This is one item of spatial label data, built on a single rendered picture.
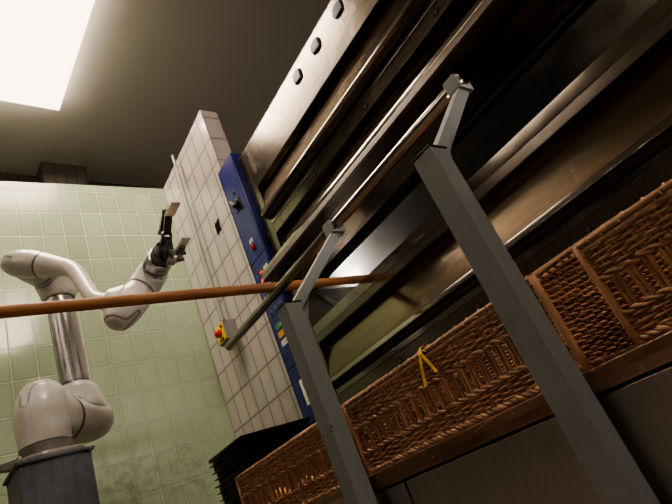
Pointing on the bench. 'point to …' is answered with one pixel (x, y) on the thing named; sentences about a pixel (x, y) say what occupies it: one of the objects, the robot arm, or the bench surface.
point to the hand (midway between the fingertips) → (179, 221)
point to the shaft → (158, 297)
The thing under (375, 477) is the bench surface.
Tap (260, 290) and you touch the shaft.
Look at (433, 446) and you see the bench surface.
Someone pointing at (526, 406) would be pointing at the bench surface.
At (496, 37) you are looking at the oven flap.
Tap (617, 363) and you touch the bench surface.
